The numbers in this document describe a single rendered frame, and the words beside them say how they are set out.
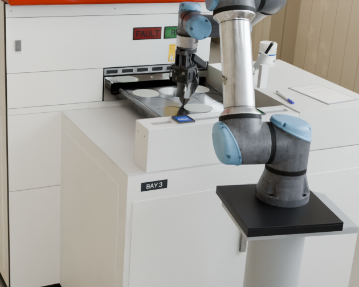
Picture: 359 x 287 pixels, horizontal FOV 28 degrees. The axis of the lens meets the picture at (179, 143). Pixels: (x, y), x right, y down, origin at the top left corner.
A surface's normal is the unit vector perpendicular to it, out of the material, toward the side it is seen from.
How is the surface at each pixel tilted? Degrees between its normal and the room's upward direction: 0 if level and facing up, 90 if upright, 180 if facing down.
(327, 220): 1
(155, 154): 90
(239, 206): 1
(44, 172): 90
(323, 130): 90
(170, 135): 90
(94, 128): 0
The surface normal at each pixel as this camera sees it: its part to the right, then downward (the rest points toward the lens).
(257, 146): 0.25, 0.15
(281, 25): 0.26, 0.36
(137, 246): 0.45, 0.35
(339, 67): -0.96, 0.03
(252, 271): -0.83, 0.15
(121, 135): 0.07, -0.93
